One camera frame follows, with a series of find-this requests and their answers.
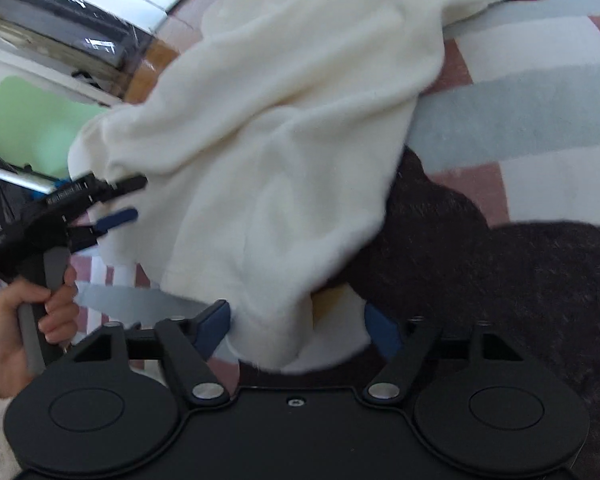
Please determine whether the pale green cabinet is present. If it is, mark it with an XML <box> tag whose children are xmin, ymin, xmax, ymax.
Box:
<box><xmin>0</xmin><ymin>77</ymin><xmax>111</xmax><ymax>181</ymax></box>

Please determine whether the white fleece garment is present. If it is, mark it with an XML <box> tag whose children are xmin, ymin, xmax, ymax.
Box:
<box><xmin>67</xmin><ymin>0</ymin><xmax>600</xmax><ymax>373</ymax></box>

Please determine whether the person's left hand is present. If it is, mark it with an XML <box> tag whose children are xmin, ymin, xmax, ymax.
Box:
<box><xmin>0</xmin><ymin>264</ymin><xmax>81</xmax><ymax>401</ymax></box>

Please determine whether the silver metal rod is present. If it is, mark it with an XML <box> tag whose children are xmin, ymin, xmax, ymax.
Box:
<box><xmin>0</xmin><ymin>161</ymin><xmax>63</xmax><ymax>195</ymax></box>

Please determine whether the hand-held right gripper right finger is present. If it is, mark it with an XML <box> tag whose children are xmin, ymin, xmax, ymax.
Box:
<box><xmin>362</xmin><ymin>305</ymin><xmax>526</xmax><ymax>407</ymax></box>

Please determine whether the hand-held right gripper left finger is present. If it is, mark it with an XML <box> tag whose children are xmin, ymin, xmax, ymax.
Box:
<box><xmin>72</xmin><ymin>299</ymin><xmax>232</xmax><ymax>407</ymax></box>

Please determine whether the pink grey checkered blanket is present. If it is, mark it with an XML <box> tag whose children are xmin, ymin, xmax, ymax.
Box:
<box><xmin>65</xmin><ymin>0</ymin><xmax>600</xmax><ymax>366</ymax></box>

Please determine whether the dark fuzzy cloth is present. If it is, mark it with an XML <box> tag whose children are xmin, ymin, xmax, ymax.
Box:
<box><xmin>240</xmin><ymin>145</ymin><xmax>600</xmax><ymax>480</ymax></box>

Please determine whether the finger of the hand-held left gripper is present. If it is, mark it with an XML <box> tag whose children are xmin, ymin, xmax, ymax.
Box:
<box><xmin>82</xmin><ymin>172</ymin><xmax>148</xmax><ymax>201</ymax></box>
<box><xmin>65</xmin><ymin>207</ymin><xmax>140</xmax><ymax>252</ymax></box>

